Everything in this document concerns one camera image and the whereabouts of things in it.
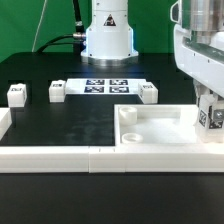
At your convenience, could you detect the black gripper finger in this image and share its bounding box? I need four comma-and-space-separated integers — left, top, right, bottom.
213, 109, 224, 122

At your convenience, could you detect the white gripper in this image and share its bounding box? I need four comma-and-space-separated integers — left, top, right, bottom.
170, 0, 224, 108

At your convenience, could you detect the white U-shaped obstacle fence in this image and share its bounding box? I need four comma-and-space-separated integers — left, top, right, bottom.
0, 107, 224, 174

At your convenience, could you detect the white thin cable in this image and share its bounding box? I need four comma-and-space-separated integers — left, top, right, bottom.
31, 0, 48, 53

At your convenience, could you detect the white base tag plate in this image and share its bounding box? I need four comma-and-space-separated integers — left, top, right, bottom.
65, 78, 146, 95

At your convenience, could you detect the black cable bundle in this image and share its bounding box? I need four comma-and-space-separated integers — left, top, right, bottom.
35, 0, 88, 54

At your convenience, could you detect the white square tabletop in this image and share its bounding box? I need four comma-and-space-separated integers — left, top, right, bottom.
114, 104, 224, 145

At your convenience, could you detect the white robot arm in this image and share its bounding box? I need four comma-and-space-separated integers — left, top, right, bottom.
81, 0, 224, 122

